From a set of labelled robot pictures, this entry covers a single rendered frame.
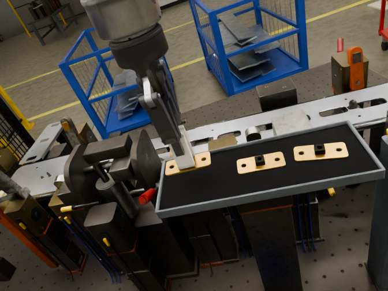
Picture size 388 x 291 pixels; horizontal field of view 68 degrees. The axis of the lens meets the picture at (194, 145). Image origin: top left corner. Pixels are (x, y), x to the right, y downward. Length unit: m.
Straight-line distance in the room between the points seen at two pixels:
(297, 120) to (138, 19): 0.46
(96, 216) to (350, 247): 0.70
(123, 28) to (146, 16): 0.03
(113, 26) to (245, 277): 0.77
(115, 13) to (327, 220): 0.86
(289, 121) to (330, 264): 0.43
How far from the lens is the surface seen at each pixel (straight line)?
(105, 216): 0.70
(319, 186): 0.50
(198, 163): 0.51
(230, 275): 0.95
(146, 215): 0.81
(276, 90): 1.01
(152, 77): 0.40
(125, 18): 0.37
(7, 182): 0.97
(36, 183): 1.15
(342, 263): 0.95
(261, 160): 0.53
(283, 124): 0.71
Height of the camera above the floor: 1.52
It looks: 36 degrees down
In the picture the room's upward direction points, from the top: 21 degrees counter-clockwise
